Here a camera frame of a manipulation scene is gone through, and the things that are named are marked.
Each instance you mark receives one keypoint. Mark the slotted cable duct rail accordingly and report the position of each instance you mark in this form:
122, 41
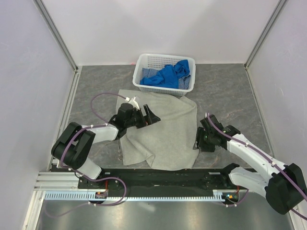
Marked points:
214, 196

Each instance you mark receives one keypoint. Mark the blue checkered cloth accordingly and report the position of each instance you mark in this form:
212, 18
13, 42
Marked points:
165, 78

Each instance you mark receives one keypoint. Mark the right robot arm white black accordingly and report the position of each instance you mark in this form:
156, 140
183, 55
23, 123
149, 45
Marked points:
283, 186

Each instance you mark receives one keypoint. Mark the aluminium corner frame post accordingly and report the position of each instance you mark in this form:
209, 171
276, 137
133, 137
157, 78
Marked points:
55, 32
265, 32

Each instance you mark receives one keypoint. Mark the aluminium corner frame post left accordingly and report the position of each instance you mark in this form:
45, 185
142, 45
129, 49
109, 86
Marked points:
55, 32

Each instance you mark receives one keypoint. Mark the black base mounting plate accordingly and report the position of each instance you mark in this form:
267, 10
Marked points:
204, 179

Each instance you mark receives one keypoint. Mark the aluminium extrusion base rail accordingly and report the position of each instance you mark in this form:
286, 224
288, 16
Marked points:
56, 181

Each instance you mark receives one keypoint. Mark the grey cloth napkin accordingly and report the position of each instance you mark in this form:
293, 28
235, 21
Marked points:
167, 144

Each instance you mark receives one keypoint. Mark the blue towel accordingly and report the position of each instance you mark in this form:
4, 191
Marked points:
181, 68

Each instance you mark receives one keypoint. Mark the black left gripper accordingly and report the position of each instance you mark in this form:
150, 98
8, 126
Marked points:
149, 119

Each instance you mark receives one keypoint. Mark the silver metal fork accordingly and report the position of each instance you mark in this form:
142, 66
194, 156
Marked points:
120, 153

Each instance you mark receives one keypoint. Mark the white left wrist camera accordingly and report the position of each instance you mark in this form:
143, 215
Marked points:
134, 101

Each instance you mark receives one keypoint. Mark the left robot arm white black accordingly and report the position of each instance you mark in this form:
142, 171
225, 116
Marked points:
73, 146

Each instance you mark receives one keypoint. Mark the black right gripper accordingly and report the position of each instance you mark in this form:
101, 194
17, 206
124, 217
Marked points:
199, 133

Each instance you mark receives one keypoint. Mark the white perforated plastic basket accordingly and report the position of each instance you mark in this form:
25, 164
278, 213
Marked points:
148, 65

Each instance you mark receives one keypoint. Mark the aluminium corner frame post right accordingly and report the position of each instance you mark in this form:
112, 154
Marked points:
265, 32

